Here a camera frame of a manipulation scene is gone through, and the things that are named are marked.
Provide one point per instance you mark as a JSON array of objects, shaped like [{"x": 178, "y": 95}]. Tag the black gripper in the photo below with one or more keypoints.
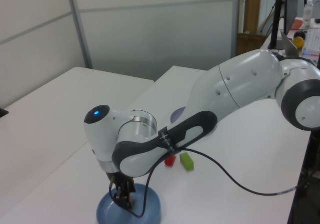
[{"x": 122, "y": 181}]

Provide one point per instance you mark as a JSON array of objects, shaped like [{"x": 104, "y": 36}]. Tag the red block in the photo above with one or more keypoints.
[{"x": 170, "y": 161}]

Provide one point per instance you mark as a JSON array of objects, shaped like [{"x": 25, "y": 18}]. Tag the green block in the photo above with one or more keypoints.
[{"x": 187, "y": 161}]

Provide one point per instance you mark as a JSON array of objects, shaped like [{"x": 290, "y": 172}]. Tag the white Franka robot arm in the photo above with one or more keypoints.
[{"x": 245, "y": 79}]

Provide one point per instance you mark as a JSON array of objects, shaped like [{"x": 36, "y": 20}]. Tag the blue plate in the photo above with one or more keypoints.
[{"x": 150, "y": 209}]

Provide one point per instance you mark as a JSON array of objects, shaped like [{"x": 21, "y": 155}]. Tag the purple plate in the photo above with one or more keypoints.
[{"x": 177, "y": 114}]

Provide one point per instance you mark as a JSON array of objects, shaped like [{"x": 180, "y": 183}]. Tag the white adjoining table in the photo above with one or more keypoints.
[{"x": 62, "y": 104}]

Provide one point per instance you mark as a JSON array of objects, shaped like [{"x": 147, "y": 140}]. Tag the wooden cabinet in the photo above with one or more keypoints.
[{"x": 251, "y": 14}]

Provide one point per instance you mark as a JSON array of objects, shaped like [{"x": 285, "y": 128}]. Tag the black monitor stand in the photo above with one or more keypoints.
[{"x": 276, "y": 22}]

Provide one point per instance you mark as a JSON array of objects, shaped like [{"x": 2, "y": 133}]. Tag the yellow ball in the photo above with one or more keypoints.
[{"x": 299, "y": 42}]

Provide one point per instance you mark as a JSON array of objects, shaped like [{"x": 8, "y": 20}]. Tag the dark ball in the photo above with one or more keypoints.
[{"x": 300, "y": 34}]

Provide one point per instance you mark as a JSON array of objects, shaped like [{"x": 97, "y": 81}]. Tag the white keyboard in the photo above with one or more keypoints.
[{"x": 312, "y": 42}]

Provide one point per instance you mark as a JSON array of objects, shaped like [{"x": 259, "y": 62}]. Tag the orange bowl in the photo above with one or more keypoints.
[{"x": 297, "y": 24}]

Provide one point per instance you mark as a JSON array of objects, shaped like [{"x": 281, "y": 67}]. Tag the black monitor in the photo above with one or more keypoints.
[{"x": 291, "y": 7}]

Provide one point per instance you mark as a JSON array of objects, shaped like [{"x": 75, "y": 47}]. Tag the clear plastic bottle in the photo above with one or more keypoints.
[{"x": 308, "y": 14}]

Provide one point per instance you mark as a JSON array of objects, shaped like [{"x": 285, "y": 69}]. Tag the grey partition post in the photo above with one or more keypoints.
[
  {"x": 80, "y": 27},
  {"x": 236, "y": 22}
]

